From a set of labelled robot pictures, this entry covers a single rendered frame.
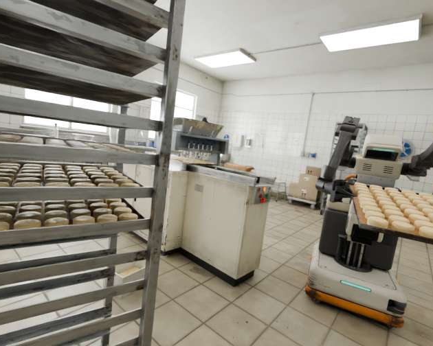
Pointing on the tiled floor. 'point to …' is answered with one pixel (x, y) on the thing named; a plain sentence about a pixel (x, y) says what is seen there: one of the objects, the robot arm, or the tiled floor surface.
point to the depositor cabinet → (174, 215)
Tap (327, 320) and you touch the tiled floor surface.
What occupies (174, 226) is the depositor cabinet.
